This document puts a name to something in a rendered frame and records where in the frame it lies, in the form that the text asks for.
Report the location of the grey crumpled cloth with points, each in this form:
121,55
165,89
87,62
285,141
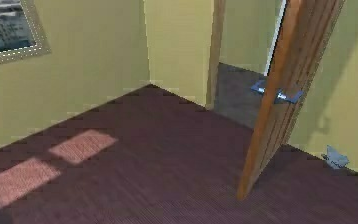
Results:
335,158

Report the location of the brown wooden room door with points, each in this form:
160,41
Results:
287,86

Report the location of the brown wooden door frame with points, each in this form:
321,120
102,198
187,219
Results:
215,53

